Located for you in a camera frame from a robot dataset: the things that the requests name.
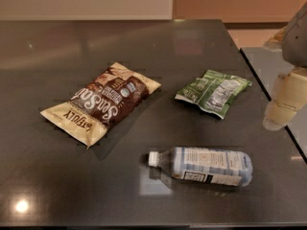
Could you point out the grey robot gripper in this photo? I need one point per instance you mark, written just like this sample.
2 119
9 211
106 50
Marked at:
296 43

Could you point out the green jalapeno chip bag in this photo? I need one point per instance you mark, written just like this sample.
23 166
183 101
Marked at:
214 92

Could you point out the blue plastic water bottle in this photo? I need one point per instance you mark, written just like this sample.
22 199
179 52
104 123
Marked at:
213 166

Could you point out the brown sea salt chip bag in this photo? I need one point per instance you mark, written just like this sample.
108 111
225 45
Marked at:
99 106

